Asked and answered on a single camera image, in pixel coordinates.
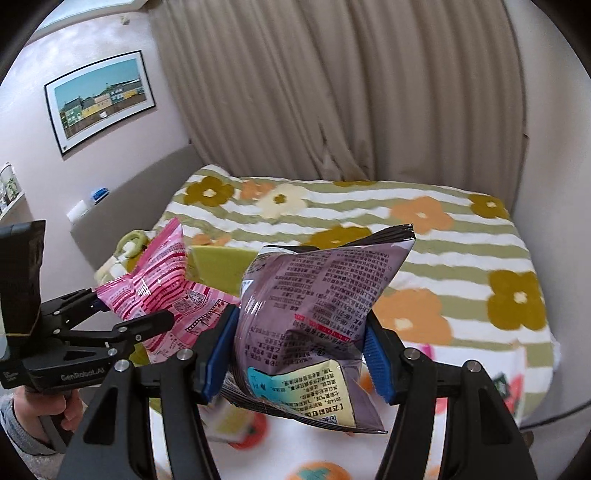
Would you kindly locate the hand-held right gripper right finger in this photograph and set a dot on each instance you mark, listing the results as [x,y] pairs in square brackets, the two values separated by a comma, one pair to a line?
[377,364]

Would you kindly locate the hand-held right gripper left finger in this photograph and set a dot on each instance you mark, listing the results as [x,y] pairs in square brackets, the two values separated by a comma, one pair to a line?
[217,360]

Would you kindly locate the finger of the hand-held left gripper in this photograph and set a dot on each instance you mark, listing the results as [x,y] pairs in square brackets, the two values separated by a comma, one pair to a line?
[69,300]
[143,325]

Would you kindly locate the pink striped snack packet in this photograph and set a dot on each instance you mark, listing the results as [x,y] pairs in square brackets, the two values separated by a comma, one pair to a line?
[157,286]

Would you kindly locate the purple snack packet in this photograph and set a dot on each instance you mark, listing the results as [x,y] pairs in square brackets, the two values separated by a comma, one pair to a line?
[314,300]

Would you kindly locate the person's left forearm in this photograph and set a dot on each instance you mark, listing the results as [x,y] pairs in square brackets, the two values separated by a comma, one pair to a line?
[18,454]

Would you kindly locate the person's left hand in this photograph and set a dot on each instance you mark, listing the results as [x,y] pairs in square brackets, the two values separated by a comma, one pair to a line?
[32,413]

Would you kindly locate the blue white small item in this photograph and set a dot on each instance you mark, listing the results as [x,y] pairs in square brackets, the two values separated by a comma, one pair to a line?
[100,194]

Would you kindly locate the white persimmon print table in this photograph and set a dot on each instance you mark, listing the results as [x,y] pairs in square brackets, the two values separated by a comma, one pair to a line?
[295,443]

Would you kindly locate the grey headboard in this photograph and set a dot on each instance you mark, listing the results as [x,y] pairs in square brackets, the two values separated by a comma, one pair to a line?
[138,194]

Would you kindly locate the white red snack packet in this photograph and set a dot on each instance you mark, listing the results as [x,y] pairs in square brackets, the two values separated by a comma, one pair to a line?
[503,387]

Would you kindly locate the flower print striped blanket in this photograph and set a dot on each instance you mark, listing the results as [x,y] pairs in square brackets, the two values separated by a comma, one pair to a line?
[369,203]

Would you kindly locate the framed houses picture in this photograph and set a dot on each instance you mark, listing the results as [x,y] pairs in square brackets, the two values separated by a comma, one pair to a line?
[99,101]

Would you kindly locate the beige curtain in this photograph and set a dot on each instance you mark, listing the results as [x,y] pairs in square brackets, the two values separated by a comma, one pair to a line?
[346,92]

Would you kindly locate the white wall shelf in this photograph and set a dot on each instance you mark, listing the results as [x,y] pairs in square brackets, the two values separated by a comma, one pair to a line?
[11,205]

